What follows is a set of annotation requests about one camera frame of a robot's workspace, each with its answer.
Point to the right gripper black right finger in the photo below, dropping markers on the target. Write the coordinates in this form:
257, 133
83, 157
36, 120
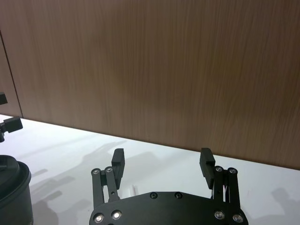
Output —
207, 168

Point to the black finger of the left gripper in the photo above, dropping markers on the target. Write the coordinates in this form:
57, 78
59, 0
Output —
11, 124
2, 98

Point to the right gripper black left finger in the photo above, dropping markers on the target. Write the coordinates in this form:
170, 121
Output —
118, 168

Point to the white table cloth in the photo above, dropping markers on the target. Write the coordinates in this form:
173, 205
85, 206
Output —
164, 168

